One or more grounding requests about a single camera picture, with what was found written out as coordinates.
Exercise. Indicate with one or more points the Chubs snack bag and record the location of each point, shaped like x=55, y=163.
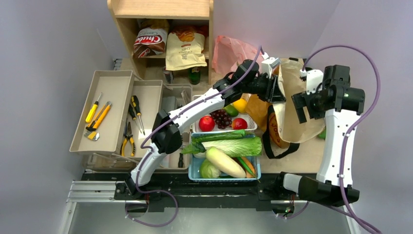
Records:
x=152, y=38

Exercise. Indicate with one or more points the beige toolbox tray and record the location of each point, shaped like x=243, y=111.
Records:
x=117, y=88

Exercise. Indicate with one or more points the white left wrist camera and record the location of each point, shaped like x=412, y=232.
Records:
x=269, y=64

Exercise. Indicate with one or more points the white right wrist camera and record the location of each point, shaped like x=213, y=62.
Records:
x=313, y=81

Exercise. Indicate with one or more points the brown Trader Joe's bag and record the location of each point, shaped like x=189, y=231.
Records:
x=282, y=132

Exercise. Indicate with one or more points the black yellow screwdriver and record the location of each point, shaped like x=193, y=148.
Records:
x=134, y=117
x=136, y=108

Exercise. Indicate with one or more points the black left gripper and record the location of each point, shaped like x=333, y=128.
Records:
x=272, y=92

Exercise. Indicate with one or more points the white perforated basket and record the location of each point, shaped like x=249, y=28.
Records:
x=251, y=125

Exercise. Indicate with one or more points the orange green mango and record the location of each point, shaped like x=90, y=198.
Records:
x=231, y=111

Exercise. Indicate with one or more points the yellow handled pliers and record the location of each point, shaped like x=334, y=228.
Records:
x=128, y=138

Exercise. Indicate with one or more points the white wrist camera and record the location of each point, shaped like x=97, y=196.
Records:
x=313, y=81
x=269, y=64

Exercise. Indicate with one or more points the blue perforated basket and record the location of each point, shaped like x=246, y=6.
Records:
x=250, y=164

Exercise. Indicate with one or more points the pink plastic grocery bag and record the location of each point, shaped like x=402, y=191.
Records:
x=229, y=53

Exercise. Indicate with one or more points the beige toolbox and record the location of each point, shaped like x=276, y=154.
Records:
x=153, y=98

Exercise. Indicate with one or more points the silver drink can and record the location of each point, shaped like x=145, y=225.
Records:
x=168, y=75

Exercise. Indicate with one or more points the green leafy vegetable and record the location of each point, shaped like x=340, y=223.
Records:
x=193, y=148

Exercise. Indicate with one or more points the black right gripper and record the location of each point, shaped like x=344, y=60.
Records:
x=299, y=105

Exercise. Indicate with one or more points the green napa cabbage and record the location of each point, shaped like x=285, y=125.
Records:
x=249, y=146

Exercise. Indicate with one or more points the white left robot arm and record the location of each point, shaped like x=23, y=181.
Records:
x=166, y=136

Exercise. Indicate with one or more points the green glass bottle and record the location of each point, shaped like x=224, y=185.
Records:
x=194, y=75

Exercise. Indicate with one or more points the white daikon radish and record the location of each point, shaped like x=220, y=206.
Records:
x=225, y=163

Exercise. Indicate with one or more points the grey plastic case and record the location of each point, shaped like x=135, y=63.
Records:
x=169, y=104

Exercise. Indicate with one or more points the wooden shelf unit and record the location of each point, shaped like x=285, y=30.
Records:
x=128, y=15

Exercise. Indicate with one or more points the green cucumber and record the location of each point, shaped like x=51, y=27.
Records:
x=204, y=137

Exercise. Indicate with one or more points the red yellow apple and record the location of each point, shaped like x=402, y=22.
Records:
x=239, y=124

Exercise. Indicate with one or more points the cream chips bag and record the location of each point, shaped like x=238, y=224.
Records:
x=185, y=46

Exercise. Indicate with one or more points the small green plastic clip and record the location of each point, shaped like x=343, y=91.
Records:
x=322, y=135

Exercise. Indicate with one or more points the long green bean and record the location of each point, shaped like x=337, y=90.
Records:
x=246, y=166

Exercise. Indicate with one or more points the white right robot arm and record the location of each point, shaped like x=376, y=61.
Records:
x=333, y=99

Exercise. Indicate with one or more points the dark purple grapes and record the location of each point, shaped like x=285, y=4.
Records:
x=221, y=118

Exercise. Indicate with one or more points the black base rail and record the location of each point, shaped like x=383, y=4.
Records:
x=170, y=190

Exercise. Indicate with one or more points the orange utility knife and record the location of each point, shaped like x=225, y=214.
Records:
x=99, y=118

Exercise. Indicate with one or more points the yellow lemon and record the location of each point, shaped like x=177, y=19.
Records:
x=240, y=105

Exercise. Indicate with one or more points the small black screwdriver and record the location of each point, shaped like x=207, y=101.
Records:
x=181, y=161

